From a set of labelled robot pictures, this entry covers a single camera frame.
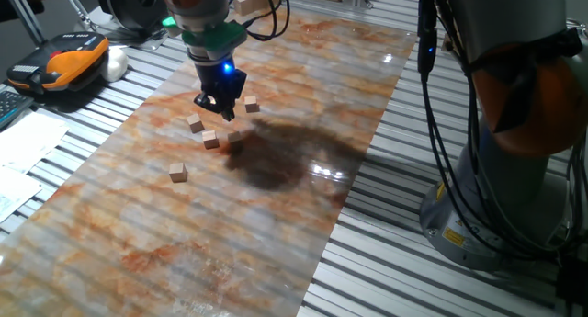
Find orange marble pattern sheet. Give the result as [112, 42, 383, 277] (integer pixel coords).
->
[0, 4, 419, 317]

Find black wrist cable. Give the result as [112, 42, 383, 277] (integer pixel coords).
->
[228, 0, 291, 42]

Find black strap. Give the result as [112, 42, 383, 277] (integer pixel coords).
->
[468, 27, 584, 134]

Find green gripper mount plate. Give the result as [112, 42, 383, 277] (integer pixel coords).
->
[161, 16, 248, 61]

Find black round drum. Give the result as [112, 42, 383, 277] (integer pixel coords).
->
[95, 0, 169, 33]

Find grey aluminium bar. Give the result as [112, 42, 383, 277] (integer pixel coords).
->
[2, 0, 48, 46]

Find white rounded object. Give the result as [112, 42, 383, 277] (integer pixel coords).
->
[99, 45, 130, 83]

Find orange and black teach pendant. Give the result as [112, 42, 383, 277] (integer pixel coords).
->
[6, 30, 110, 96]

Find black sleeved forearm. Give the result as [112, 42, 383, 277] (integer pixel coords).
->
[0, 0, 46, 23]

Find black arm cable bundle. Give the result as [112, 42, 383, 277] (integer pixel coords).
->
[416, 0, 588, 263]

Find black keyboard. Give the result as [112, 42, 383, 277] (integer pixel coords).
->
[0, 89, 36, 130]

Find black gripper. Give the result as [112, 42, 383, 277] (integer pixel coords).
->
[190, 57, 248, 122]

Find small brown cardboard box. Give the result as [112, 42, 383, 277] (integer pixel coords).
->
[232, 0, 281, 17]

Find grey metal base plate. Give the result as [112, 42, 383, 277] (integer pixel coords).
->
[75, 6, 185, 51]

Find blank white paper sheet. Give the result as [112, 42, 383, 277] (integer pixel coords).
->
[0, 110, 70, 174]

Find white paper with print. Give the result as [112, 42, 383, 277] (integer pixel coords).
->
[0, 165, 43, 224]

